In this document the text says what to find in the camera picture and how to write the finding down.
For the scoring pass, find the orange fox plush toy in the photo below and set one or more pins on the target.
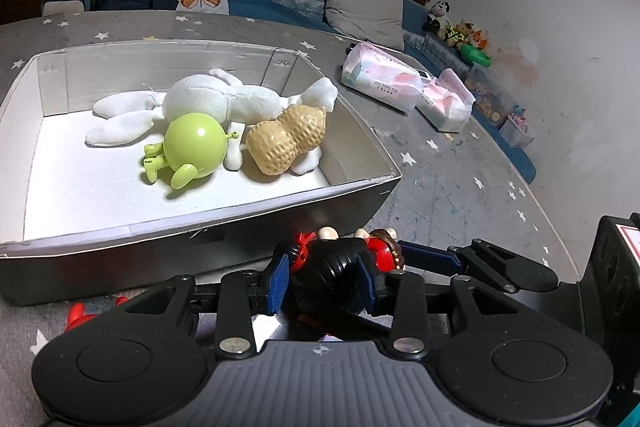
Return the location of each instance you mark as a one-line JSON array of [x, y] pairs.
[[479, 39]]

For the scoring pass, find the pink white tissue pack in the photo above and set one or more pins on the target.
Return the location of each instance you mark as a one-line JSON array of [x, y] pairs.
[[380, 77], [447, 104]]

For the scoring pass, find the red round toy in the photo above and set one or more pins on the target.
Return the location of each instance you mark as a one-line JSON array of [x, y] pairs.
[[77, 314]]

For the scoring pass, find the white plush rabbit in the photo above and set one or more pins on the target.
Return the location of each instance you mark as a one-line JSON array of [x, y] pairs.
[[210, 102]]

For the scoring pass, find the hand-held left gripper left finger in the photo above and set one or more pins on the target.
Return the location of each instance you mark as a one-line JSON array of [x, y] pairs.
[[278, 282]]

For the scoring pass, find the clear storage box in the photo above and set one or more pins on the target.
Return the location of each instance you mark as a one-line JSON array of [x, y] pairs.
[[490, 97]]

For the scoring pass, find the grey star-print tablecloth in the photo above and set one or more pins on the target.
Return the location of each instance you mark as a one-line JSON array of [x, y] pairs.
[[450, 187]]

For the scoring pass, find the panda plush toy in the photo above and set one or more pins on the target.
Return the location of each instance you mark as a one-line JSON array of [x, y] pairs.
[[440, 9]]

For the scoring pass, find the black toy figure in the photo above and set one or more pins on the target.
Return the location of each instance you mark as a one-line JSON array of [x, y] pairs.
[[330, 272]]

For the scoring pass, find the beige peanut toy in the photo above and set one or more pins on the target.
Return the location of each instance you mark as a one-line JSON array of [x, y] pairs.
[[280, 142]]

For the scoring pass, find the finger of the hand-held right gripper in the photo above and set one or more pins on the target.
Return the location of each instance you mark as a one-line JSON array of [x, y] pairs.
[[430, 255]]

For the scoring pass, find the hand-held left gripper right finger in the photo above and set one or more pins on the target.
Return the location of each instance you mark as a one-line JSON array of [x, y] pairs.
[[367, 282]]

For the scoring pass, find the brown bear plush toy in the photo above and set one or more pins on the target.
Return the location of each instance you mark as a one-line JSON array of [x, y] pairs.
[[460, 32]]

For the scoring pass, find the cardboard box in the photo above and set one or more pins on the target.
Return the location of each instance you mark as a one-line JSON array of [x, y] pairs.
[[100, 187]]

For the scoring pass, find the small clear box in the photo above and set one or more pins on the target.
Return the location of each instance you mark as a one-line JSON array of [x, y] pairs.
[[517, 127]]

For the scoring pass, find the grey pillow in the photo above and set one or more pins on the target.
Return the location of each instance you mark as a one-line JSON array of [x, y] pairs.
[[365, 9]]

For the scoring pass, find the green round toy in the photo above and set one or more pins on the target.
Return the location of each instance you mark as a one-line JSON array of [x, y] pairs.
[[192, 142]]

